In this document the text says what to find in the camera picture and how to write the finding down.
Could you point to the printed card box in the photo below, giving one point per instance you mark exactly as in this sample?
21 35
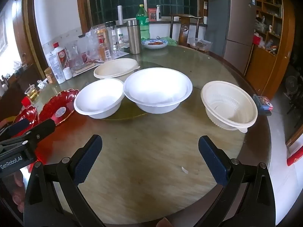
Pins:
261 101

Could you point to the green soda bottle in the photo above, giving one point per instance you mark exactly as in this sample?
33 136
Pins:
143 21

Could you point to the white medicine bottle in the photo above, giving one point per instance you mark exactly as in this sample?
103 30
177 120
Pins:
120 36

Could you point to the red plastic object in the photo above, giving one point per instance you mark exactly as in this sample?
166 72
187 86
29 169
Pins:
296 157

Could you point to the glass tea cup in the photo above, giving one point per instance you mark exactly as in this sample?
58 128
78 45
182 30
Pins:
31 92

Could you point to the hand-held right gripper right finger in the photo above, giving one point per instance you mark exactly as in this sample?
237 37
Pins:
213 160

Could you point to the grey refrigerator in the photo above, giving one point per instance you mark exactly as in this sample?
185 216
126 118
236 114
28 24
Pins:
236 28

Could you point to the small red cup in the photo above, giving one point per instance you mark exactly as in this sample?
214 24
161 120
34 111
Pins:
26 101

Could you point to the wooden sideboard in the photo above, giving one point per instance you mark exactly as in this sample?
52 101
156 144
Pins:
11 99

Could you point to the clear glass cup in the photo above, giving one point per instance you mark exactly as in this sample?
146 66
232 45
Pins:
72 54

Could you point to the person's left hand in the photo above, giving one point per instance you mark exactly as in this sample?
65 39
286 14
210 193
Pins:
18 179

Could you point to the clear jar black lid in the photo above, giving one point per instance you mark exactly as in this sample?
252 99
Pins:
111 35

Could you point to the white paper scrap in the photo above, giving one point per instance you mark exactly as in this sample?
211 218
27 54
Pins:
184 169

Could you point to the red plastic plate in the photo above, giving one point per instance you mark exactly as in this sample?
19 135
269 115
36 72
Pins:
28 115
59 106

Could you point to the green cloth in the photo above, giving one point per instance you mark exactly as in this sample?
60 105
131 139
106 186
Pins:
171 41

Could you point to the brown book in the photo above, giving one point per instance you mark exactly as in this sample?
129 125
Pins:
85 68

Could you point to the shallow cream plastic bowl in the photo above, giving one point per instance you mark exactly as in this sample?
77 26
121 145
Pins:
116 67

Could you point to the blue white ceramic bowl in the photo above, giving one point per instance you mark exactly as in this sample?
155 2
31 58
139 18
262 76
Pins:
155 44

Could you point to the white paper roll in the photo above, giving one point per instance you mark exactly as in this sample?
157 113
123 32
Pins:
120 15

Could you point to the small white bowl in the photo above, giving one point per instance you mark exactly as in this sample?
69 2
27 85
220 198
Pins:
99 99

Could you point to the clear plastic food container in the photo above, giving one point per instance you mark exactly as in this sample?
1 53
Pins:
201 44

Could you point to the amber liquor bottle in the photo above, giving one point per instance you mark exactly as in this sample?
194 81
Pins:
103 45

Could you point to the white printed leaflet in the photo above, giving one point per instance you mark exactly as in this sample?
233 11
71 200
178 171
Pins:
120 53

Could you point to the white spray bottle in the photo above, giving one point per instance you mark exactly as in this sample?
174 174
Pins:
158 13

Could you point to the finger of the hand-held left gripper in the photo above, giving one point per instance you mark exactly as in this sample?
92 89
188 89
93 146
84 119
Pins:
16 127
40 131

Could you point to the ribbed cream plastic bowl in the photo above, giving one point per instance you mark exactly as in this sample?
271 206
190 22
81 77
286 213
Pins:
227 104

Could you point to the framed wall picture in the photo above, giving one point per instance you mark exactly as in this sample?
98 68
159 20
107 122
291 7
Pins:
2 33

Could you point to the person's right hand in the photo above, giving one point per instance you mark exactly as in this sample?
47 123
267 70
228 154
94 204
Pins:
163 222

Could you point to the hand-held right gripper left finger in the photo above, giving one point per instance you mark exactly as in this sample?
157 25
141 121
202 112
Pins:
88 160

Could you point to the wooden shelf cabinet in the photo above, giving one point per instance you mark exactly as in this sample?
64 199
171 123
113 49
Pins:
272 59

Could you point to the white liquor bottle red label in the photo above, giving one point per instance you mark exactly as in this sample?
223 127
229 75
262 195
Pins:
61 56

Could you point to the large white bowl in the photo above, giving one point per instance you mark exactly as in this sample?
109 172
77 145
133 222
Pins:
156 87

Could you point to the small amber bottle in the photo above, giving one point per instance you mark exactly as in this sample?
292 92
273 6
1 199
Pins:
49 75

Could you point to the steel thermos flask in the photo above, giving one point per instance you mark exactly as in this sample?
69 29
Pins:
134 37

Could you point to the red box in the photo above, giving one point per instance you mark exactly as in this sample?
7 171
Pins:
152 15

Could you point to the wooden chair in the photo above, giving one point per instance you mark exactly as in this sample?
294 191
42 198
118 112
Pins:
187 28

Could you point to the black floor fan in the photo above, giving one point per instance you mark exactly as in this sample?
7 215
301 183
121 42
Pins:
293 85

